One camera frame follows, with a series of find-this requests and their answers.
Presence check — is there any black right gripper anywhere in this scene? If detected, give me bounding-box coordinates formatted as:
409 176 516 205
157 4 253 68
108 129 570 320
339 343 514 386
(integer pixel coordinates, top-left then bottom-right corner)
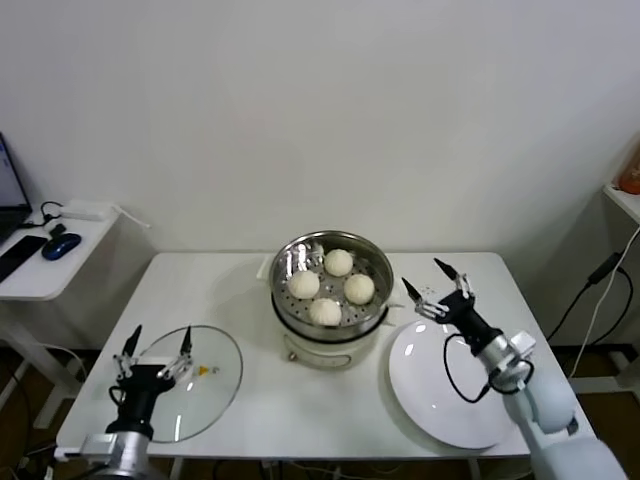
401 257 504 355

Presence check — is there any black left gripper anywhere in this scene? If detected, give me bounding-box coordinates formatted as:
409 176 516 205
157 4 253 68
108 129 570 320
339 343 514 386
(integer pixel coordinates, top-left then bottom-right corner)
104 324 196 436

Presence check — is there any white steamed baozi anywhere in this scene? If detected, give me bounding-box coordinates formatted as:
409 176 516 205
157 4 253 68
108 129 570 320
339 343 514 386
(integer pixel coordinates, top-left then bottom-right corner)
343 273 376 305
323 248 354 277
307 297 343 327
289 271 321 300

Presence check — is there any stainless steel steamer basket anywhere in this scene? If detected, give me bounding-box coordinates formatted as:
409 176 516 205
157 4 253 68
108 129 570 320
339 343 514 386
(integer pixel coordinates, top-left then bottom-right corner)
255 229 410 346

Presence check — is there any round glass pot lid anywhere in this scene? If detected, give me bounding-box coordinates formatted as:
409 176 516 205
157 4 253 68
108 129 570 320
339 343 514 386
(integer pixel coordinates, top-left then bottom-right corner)
132 325 245 445

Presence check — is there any large white plate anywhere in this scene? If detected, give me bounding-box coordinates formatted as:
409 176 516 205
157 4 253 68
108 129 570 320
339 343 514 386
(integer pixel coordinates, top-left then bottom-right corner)
388 318 525 449

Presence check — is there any white side desk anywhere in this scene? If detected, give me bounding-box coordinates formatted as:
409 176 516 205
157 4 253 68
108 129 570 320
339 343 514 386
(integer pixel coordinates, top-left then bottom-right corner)
0 202 125 431

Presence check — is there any white electric cooker base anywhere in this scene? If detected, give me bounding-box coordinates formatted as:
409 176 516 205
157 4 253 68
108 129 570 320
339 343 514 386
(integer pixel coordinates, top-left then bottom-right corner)
269 294 404 371

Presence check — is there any blue computer mouse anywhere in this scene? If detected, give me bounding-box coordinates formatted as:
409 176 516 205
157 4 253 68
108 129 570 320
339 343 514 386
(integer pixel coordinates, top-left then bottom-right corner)
40 232 82 262

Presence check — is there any white rectangular adapter box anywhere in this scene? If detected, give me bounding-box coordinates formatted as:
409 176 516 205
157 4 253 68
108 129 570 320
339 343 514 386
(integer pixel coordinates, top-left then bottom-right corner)
58 198 112 222

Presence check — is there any black keyboard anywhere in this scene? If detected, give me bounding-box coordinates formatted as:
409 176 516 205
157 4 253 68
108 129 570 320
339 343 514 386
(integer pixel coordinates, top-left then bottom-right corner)
0 234 46 284

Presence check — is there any white shelf desk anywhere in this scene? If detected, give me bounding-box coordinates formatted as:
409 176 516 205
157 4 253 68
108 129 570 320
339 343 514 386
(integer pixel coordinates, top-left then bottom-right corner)
601 183 640 396

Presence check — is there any black laptop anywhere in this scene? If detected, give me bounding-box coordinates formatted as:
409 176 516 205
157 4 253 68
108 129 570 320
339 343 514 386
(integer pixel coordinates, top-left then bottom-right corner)
0 132 32 246

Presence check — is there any orange plastic bag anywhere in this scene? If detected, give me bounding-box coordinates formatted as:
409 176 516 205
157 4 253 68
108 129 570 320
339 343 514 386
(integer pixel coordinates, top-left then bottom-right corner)
613 130 640 195

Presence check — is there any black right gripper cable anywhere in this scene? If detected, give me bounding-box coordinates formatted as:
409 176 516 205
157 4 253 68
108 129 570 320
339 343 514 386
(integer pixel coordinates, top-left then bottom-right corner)
443 332 494 404

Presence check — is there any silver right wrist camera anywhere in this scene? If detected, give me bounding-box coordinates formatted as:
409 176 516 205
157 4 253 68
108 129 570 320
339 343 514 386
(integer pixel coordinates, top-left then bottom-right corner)
509 329 537 354

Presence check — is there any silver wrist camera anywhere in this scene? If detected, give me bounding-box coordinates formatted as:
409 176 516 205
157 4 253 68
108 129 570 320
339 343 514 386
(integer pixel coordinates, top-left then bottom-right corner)
54 433 121 459
509 329 537 354

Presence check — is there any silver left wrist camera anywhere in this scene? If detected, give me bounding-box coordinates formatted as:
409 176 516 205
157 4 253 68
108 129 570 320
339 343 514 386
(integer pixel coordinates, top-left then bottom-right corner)
54 433 121 459

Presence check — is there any thin white cable stub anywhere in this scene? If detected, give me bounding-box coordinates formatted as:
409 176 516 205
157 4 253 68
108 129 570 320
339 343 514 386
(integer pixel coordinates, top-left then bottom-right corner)
107 202 151 231

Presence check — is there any black cable with adapter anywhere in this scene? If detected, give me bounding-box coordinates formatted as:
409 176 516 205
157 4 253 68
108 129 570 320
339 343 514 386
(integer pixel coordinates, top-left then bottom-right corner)
544 252 634 346

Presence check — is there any black looped desk cable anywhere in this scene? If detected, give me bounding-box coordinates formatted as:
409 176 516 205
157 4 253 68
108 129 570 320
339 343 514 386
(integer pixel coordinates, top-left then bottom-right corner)
19 201 64 231

